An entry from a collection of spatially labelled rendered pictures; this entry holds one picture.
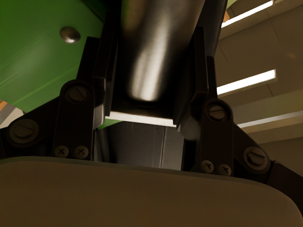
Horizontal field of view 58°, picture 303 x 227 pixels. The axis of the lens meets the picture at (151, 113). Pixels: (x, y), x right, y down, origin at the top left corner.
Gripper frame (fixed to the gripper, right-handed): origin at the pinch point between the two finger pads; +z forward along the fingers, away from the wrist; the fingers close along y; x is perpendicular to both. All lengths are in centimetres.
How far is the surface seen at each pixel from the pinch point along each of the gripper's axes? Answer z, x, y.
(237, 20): 478, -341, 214
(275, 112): 147, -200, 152
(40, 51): 2.8, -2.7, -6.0
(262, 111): 154, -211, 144
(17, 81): 2.8, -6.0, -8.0
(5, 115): 249, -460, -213
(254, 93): 318, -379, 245
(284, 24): 519, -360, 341
